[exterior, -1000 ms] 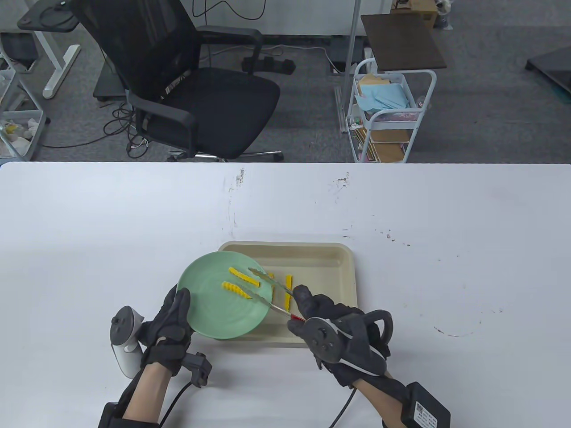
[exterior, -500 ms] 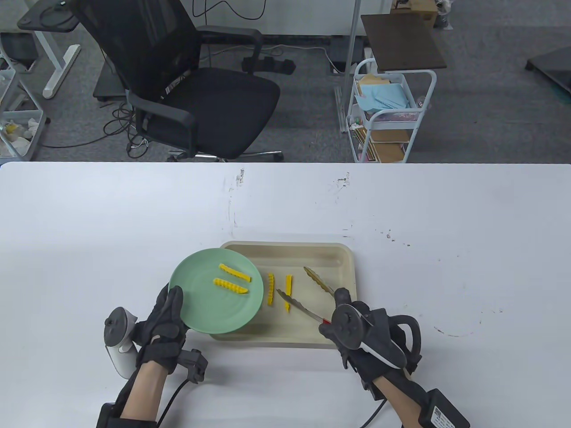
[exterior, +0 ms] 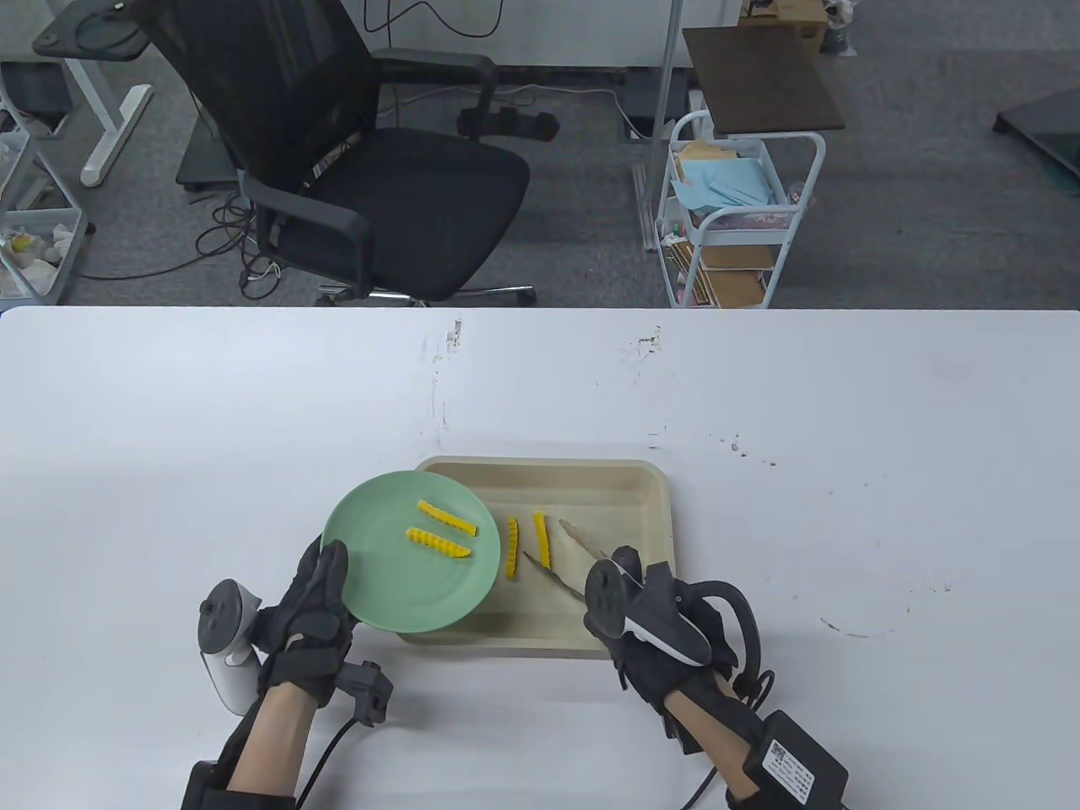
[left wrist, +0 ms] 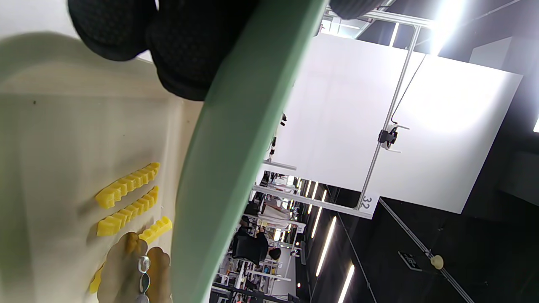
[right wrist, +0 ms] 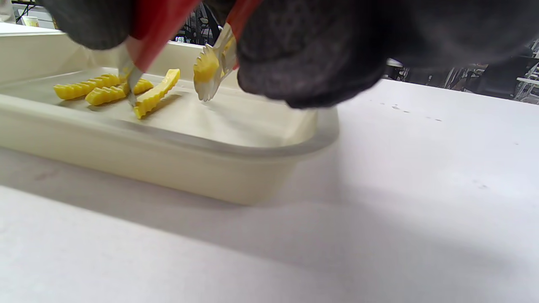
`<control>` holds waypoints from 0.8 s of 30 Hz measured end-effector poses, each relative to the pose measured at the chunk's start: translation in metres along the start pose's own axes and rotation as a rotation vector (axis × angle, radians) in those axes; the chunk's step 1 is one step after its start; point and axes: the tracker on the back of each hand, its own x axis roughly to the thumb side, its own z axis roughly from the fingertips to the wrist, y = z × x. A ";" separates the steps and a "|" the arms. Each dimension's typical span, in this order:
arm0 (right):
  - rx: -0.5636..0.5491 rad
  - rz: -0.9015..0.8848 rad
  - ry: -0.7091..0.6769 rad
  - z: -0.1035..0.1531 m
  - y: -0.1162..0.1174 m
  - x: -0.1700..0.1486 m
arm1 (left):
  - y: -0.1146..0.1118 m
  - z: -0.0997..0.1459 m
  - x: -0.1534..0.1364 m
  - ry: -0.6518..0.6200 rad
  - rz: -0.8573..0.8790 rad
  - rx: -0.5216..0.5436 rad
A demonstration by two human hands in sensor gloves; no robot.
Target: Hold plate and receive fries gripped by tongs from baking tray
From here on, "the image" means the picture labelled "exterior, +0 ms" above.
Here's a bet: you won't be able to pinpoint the person's left hand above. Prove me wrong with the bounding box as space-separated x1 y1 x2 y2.
256 537 356 710

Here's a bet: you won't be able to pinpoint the person's right hand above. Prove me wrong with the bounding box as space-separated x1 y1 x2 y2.
584 546 745 720

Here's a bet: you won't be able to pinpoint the wooden tongs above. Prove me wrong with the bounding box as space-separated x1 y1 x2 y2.
523 518 610 602

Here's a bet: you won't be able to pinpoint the green plate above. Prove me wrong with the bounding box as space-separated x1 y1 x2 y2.
321 471 502 634

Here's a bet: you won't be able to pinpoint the person's right forearm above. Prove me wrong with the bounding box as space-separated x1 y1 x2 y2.
665 685 762 802

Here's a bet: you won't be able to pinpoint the person's left forearm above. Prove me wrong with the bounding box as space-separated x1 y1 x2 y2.
224 682 318 796

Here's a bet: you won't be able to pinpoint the black and white controller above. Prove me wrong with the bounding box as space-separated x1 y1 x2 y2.
584 557 715 668

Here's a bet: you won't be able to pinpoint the beige tray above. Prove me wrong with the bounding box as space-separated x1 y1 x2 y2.
395 456 677 660

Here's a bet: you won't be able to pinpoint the white utility cart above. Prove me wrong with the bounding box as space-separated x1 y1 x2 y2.
656 110 828 310

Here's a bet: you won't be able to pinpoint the black office chair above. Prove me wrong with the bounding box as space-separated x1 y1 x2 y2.
135 0 541 307

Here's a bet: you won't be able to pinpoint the blue paper stack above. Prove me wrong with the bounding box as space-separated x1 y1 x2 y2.
675 157 779 210

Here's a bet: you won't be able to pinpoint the white pole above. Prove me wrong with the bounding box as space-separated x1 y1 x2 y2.
648 0 683 252

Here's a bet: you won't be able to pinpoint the brown board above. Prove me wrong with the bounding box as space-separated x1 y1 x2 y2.
681 24 847 137

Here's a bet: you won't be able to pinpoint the cardboard box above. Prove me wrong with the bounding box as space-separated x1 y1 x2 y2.
741 0 831 36

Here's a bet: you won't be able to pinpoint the black topped standing desk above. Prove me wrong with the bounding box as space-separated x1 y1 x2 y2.
32 0 163 188

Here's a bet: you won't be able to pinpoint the black flat platform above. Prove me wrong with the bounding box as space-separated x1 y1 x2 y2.
992 83 1080 182

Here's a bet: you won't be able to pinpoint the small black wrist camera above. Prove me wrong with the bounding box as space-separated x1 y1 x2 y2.
334 661 395 727

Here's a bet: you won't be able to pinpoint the black looped cable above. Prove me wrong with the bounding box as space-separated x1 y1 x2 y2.
690 580 775 703

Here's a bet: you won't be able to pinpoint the thin black cable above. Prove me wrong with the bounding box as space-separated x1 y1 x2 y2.
294 715 357 807

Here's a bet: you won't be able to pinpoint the black arm strap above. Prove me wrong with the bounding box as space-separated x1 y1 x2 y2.
181 759 296 810

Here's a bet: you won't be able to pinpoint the black floor cables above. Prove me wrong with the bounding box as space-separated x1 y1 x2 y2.
80 181 284 300

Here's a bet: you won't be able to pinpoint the white wire basket cart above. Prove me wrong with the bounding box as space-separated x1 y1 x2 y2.
0 108 90 306

